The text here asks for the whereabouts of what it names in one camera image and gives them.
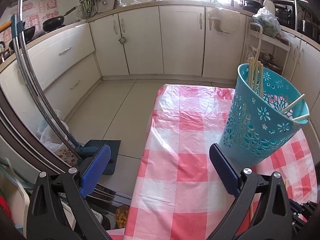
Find metal pole sponge mop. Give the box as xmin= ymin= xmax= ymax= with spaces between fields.
xmin=10 ymin=0 xmax=112 ymax=167

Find white shelf cart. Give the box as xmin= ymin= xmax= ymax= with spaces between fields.
xmin=244 ymin=22 xmax=292 ymax=78

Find red wall stickers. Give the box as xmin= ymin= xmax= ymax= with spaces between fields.
xmin=0 ymin=0 xmax=59 ymax=43

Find white hanging door bin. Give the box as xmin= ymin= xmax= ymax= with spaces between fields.
xmin=206 ymin=7 xmax=247 ymax=34

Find blue perforated plastic basket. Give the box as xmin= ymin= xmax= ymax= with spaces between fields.
xmin=217 ymin=63 xmax=310 ymax=167

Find steel pot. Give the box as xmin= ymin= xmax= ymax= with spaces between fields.
xmin=297 ymin=19 xmax=320 ymax=40

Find pale wooden chopstick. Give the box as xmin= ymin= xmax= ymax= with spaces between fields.
xmin=290 ymin=114 xmax=311 ymax=122
xmin=280 ymin=94 xmax=306 ymax=113

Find dark pan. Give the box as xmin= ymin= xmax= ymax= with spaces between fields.
xmin=259 ymin=52 xmax=284 ymax=73

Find red white checked tablecloth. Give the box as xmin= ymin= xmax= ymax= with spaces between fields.
xmin=107 ymin=84 xmax=317 ymax=240

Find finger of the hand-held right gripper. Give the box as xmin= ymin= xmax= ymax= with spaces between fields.
xmin=290 ymin=197 xmax=318 ymax=240

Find crumpled clear plastic bag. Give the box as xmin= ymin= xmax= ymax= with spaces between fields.
xmin=37 ymin=109 xmax=70 ymax=153

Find cream drawer cabinet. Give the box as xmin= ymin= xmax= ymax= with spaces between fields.
xmin=0 ymin=21 xmax=103 ymax=120

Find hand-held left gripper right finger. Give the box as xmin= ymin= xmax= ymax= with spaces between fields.
xmin=207 ymin=143 xmax=292 ymax=240

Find green vegetables plastic bag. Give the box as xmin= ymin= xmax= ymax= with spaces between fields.
xmin=252 ymin=6 xmax=282 ymax=38

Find floral patterned bag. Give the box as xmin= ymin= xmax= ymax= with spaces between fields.
xmin=56 ymin=146 xmax=80 ymax=167

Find white plastic jug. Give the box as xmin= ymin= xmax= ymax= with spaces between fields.
xmin=262 ymin=0 xmax=275 ymax=13

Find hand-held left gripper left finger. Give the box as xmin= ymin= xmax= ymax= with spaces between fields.
xmin=26 ymin=144 xmax=112 ymax=240

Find dark floor mat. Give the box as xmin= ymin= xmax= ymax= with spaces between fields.
xmin=82 ymin=139 xmax=122 ymax=175

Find black wok with long handle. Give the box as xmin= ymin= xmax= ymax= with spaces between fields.
xmin=42 ymin=6 xmax=78 ymax=32

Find hanging utensil rack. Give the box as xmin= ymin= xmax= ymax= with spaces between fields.
xmin=77 ymin=0 xmax=112 ymax=20

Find cream cabinet row with doors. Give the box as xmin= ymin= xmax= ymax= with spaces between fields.
xmin=89 ymin=4 xmax=250 ymax=78

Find bundle of wooden chopsticks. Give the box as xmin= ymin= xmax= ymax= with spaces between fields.
xmin=247 ymin=57 xmax=264 ymax=98

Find colourful woven mat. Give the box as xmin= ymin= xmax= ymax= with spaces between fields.
xmin=114 ymin=205 xmax=130 ymax=230

